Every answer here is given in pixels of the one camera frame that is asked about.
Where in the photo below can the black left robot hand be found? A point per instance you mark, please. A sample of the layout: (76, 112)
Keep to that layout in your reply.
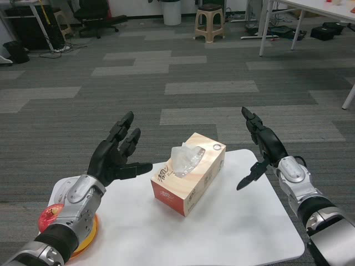
(106, 160)

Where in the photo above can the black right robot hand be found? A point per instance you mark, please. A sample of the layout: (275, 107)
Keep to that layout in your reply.
(271, 144)

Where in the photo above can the orange beige tissue box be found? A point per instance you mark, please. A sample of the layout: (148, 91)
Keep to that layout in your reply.
(177, 191)

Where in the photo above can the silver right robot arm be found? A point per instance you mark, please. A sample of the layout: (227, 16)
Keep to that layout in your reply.
(294, 174)

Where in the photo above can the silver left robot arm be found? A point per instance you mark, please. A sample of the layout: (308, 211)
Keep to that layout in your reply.
(80, 194)

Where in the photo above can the orange plastic plate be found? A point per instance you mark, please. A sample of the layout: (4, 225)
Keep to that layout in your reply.
(93, 232)

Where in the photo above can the red apple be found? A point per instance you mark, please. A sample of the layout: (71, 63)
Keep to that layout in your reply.
(47, 219)

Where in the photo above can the white standing desk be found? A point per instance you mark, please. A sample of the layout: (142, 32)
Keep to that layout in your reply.
(249, 36)

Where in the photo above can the black equipment bag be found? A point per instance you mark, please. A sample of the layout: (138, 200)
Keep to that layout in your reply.
(287, 32)

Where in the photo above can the white power strip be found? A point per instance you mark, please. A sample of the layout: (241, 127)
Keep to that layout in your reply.
(61, 49)

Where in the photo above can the black hard case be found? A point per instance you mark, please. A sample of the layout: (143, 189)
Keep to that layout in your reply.
(327, 31)

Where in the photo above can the beige plastic stool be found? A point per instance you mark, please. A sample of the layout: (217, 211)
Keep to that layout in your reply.
(209, 27)

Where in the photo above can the black trash bin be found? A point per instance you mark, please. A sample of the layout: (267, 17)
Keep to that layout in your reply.
(16, 52)

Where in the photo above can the large white table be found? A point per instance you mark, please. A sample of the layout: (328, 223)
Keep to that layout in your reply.
(310, 7)

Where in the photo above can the small beige stool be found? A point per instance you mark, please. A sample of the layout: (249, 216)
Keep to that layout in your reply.
(62, 25)

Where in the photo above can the white room divider panel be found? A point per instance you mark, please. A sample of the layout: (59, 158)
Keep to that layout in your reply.
(4, 59)

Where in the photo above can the black office chair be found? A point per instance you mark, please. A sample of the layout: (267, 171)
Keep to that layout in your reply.
(94, 16)

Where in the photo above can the white desk with monitor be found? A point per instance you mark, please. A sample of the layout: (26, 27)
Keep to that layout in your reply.
(42, 27)

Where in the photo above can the black cabinet under desk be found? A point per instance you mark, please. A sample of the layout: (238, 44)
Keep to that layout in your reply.
(25, 33)

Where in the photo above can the yellow hanging strip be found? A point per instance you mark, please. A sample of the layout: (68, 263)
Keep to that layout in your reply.
(47, 14)

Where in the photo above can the white plant pot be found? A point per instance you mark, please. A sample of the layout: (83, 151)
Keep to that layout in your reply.
(172, 14)

